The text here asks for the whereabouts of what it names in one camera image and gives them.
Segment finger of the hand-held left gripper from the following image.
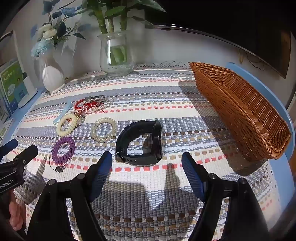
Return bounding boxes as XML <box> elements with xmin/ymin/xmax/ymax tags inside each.
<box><xmin>13</xmin><ymin>145</ymin><xmax>39</xmax><ymax>168</ymax></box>
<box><xmin>0</xmin><ymin>138</ymin><xmax>18</xmax><ymax>161</ymax></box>

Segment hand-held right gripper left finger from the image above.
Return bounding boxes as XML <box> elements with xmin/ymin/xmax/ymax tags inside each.
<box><xmin>26</xmin><ymin>151</ymin><xmax>113</xmax><ymax>241</ymax></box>

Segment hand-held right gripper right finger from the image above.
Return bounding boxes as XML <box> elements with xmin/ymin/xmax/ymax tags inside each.
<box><xmin>181</xmin><ymin>152</ymin><xmax>278</xmax><ymax>241</ymax></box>

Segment purple spiral hair tie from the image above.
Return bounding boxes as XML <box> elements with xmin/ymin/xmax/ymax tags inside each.
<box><xmin>52</xmin><ymin>137</ymin><xmax>76</xmax><ymax>163</ymax></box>

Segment silver heart pendant chain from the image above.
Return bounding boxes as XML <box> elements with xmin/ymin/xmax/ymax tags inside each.
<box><xmin>48</xmin><ymin>153</ymin><xmax>70</xmax><ymax>173</ymax></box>

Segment cream spiral hair tie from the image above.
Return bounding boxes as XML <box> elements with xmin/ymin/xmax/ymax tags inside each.
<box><xmin>56</xmin><ymin>113</ymin><xmax>78</xmax><ymax>137</ymax></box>

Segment clear spiral hair tie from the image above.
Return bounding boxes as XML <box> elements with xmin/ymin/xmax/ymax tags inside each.
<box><xmin>92</xmin><ymin>117</ymin><xmax>118</xmax><ymax>142</ymax></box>

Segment black wrist watch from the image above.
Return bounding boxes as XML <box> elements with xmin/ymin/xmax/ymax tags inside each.
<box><xmin>115</xmin><ymin>119</ymin><xmax>165</xmax><ymax>166</ymax></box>

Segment light blue plastic strip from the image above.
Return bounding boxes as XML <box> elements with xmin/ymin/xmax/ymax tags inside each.
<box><xmin>53</xmin><ymin>102</ymin><xmax>71</xmax><ymax>126</ymax></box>

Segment red string bracelet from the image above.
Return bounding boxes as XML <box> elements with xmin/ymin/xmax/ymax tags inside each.
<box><xmin>74</xmin><ymin>98</ymin><xmax>109</xmax><ymax>114</ymax></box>

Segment brown wicker basket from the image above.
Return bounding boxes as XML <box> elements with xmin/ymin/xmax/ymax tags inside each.
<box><xmin>189</xmin><ymin>61</ymin><xmax>291</xmax><ymax>162</ymax></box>

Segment person's left hand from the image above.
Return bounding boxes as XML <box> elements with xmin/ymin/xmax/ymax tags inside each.
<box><xmin>9</xmin><ymin>201</ymin><xmax>27</xmax><ymax>231</ymax></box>

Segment teal picture book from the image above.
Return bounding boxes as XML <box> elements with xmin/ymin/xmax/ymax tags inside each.
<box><xmin>0</xmin><ymin>59</ymin><xmax>29</xmax><ymax>116</ymax></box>

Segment white ribbed ceramic vase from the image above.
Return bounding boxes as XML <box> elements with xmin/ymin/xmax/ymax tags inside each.
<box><xmin>39</xmin><ymin>50</ymin><xmax>65</xmax><ymax>94</ymax></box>

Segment striped woven table mat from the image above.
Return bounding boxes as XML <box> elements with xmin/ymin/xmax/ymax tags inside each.
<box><xmin>5</xmin><ymin>61</ymin><xmax>281</xmax><ymax>241</ymax></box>

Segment clear glass vase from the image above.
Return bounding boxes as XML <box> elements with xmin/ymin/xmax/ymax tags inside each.
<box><xmin>97</xmin><ymin>30</ymin><xmax>135</xmax><ymax>76</ymax></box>

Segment blue and white artificial flowers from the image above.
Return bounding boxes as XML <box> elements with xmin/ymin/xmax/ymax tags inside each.
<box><xmin>30</xmin><ymin>0</ymin><xmax>92</xmax><ymax>61</ymax></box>

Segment black television screen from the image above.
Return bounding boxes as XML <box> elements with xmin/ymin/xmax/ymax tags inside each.
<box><xmin>146</xmin><ymin>0</ymin><xmax>292</xmax><ymax>79</ymax></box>

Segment green bamboo plant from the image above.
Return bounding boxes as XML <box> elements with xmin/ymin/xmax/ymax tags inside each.
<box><xmin>80</xmin><ymin>0</ymin><xmax>167</xmax><ymax>65</ymax></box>

